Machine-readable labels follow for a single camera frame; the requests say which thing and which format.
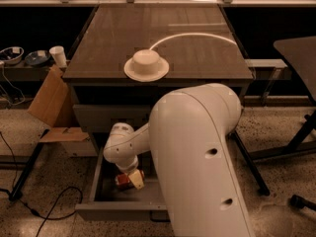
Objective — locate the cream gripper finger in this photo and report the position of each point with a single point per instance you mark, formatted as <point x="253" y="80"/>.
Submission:
<point x="136" y="179"/>

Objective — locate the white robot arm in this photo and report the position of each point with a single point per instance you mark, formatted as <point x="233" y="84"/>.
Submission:
<point x="186" y="136"/>

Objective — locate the open grey middle drawer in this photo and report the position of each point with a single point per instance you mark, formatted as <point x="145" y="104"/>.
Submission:
<point x="107" y="202"/>

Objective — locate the closed grey top drawer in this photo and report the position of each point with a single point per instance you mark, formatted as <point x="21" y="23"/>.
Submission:
<point x="101" y="118"/>

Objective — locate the grey drawer cabinet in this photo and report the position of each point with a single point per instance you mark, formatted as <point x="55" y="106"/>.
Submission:
<point x="194" y="38"/>

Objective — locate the brown cardboard box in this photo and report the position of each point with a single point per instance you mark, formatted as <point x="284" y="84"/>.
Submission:
<point x="53" y="106"/>

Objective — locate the white upside-down bowl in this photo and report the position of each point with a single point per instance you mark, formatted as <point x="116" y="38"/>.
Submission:
<point x="146" y="66"/>

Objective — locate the black table leg left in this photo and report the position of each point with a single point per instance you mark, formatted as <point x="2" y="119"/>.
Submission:
<point x="16" y="192"/>

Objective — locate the black table leg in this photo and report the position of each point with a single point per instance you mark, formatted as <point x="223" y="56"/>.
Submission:
<point x="263" y="189"/>
<point x="16" y="192"/>

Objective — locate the black table leg right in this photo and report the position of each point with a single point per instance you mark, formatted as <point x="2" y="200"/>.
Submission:
<point x="263" y="189"/>

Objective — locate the white paper cup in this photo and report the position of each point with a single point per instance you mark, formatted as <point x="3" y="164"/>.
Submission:
<point x="58" y="55"/>

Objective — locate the blue patterned bowl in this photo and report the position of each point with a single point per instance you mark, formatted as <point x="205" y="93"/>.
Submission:
<point x="38" y="58"/>

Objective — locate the black caster wheel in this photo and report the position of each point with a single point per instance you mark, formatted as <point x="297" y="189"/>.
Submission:
<point x="301" y="202"/>

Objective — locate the white blue bowl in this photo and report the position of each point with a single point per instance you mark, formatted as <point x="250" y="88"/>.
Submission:
<point x="11" y="55"/>

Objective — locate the dark side table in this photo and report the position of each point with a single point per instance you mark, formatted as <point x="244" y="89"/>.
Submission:
<point x="300" y="55"/>

